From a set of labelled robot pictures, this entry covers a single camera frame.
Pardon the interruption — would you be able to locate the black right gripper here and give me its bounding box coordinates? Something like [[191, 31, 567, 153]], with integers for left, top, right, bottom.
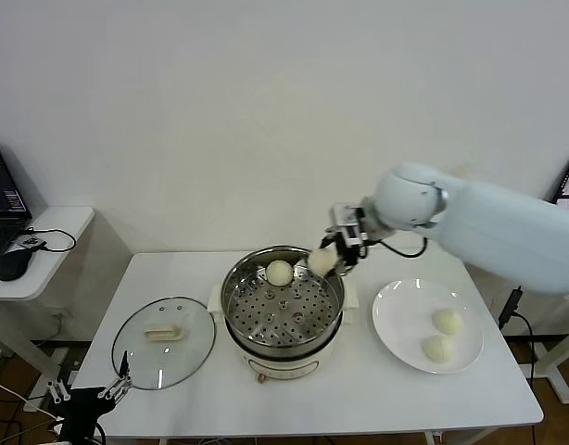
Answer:
[[320, 203, 373, 279]]

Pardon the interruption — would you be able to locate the thin black looped cable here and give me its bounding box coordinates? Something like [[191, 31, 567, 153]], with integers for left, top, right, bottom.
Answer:
[[19, 225, 78, 254]]

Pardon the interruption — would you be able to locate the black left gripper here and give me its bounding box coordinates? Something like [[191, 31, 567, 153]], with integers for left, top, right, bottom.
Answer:
[[45, 350, 133, 441]]

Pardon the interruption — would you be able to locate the white floor cable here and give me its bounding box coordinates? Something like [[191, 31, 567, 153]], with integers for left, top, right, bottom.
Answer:
[[0, 374, 59, 422]]

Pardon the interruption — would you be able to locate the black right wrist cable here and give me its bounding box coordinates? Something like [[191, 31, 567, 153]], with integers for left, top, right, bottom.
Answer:
[[366, 231, 428, 259]]

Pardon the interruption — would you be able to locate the stainless steel steamer basket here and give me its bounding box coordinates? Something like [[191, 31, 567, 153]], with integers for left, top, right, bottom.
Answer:
[[221, 245, 347, 350]]

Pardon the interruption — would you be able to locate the white side table with label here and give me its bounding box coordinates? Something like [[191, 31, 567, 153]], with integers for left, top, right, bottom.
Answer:
[[532, 296, 569, 405]]

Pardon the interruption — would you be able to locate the black cable with inline adapter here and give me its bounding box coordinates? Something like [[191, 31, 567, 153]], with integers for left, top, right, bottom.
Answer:
[[499, 286, 540, 379]]

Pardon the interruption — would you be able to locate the steel steamer pot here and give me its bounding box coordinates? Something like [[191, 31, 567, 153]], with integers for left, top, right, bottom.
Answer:
[[207, 277, 360, 385]]

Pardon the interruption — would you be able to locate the round glass pot lid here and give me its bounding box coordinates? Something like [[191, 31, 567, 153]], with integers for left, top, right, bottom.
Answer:
[[110, 296, 217, 390]]

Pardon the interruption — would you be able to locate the white round plate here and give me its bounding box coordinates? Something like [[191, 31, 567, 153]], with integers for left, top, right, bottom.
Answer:
[[371, 277, 485, 375]]

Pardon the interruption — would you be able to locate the white steamed baozi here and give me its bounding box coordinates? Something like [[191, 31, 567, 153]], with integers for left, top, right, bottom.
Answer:
[[421, 336, 456, 365], [431, 309, 465, 336], [265, 260, 295, 286], [308, 248, 340, 275]]

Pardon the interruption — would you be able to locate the black computer mouse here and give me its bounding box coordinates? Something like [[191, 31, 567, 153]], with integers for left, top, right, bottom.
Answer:
[[0, 248, 32, 282]]

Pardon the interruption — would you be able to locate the white side table with mouse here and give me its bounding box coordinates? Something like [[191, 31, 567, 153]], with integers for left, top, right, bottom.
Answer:
[[0, 205, 133, 386]]

